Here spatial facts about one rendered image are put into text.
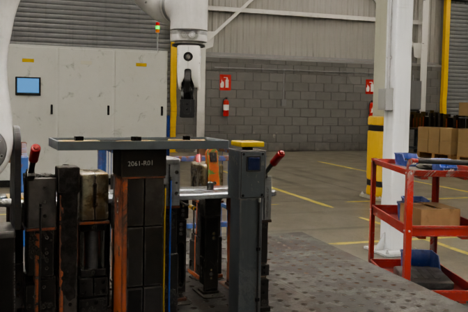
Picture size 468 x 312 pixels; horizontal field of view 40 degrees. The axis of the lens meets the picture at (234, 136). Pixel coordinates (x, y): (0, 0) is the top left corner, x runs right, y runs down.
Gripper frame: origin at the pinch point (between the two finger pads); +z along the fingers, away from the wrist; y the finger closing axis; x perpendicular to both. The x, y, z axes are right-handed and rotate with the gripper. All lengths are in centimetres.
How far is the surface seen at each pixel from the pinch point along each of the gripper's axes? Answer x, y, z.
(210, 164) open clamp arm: -7, 50, 16
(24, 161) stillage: 87, 194, 30
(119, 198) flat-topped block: 14.1, -8.0, 18.5
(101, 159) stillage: 65, 314, 40
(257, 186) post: -16.4, 0.8, 16.6
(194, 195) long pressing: -2.0, 24.8, 22.4
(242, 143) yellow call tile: -12.8, -0.1, 6.8
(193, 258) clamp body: -2, 55, 47
